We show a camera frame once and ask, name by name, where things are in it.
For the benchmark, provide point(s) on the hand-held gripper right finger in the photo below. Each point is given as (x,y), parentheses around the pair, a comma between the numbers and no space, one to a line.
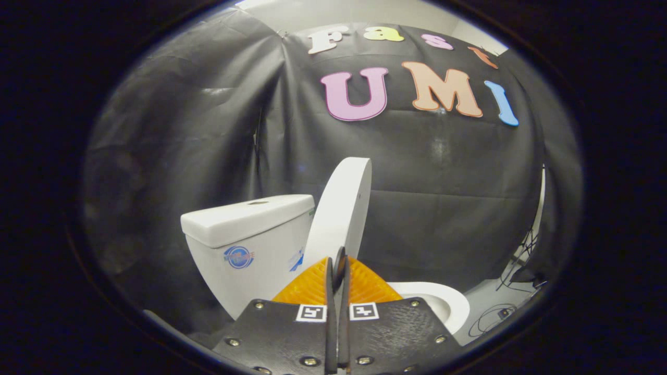
(396,338)

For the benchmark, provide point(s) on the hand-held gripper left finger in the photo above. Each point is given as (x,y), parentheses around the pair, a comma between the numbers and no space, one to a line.
(281,338)

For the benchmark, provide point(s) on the white toilet lid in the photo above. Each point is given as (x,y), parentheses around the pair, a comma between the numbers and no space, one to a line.
(338,208)

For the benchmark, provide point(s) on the small black adapter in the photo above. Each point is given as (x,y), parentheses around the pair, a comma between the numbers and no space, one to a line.
(504,313)

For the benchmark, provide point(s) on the black tripod stand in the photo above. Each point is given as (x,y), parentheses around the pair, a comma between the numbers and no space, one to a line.
(523,255)

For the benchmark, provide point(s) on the black backdrop cloth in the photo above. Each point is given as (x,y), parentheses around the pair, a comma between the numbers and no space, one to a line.
(208,156)

